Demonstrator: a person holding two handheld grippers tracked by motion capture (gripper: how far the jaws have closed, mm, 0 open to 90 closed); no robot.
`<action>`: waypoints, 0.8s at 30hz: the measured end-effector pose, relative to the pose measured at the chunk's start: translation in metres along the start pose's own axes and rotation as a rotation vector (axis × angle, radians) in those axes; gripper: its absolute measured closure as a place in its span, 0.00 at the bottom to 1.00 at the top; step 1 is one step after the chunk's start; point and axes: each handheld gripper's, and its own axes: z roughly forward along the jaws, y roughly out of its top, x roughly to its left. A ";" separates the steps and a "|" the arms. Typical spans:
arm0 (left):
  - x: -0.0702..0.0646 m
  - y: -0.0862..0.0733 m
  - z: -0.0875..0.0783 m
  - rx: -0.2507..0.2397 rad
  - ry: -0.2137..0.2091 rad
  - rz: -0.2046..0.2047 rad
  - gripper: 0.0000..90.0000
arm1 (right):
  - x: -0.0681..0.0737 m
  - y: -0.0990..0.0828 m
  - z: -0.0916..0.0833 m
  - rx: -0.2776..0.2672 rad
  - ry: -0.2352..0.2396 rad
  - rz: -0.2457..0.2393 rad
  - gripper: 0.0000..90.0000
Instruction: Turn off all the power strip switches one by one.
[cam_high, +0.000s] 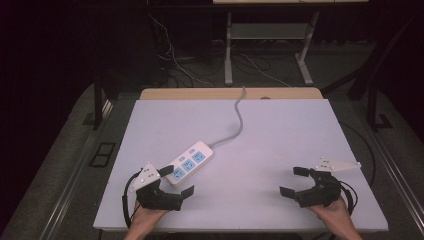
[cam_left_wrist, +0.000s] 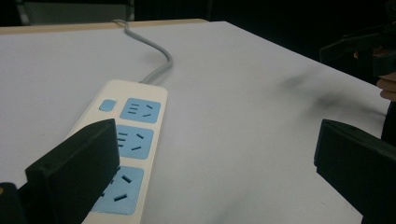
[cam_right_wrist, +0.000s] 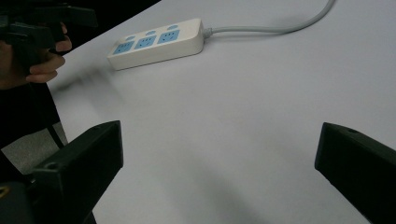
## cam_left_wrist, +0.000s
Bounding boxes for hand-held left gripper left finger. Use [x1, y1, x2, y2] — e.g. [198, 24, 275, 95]
[24, 118, 120, 224]

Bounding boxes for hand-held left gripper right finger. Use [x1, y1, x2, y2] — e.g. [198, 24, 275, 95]
[313, 119, 396, 224]

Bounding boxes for white power strip blue sockets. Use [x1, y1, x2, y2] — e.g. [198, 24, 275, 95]
[65, 79, 169, 224]

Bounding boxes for grey power strip cable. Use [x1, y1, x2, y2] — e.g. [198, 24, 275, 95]
[112, 19, 174, 85]

